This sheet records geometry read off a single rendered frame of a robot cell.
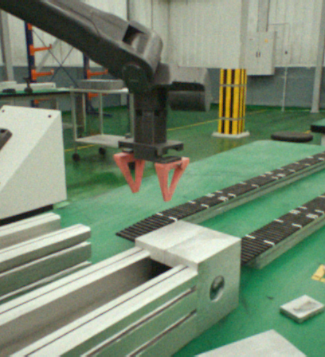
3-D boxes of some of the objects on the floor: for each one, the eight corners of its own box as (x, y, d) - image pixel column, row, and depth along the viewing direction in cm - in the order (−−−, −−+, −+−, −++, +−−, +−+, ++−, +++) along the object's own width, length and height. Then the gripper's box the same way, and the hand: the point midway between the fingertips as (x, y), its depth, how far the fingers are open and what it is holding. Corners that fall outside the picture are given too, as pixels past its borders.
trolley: (72, 161, 499) (66, 76, 473) (100, 154, 544) (97, 76, 518) (142, 171, 448) (140, 77, 422) (166, 162, 494) (167, 76, 468)
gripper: (191, 109, 67) (189, 199, 71) (139, 105, 75) (139, 186, 79) (164, 112, 62) (164, 209, 66) (110, 107, 70) (113, 194, 74)
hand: (150, 192), depth 72 cm, fingers open, 8 cm apart
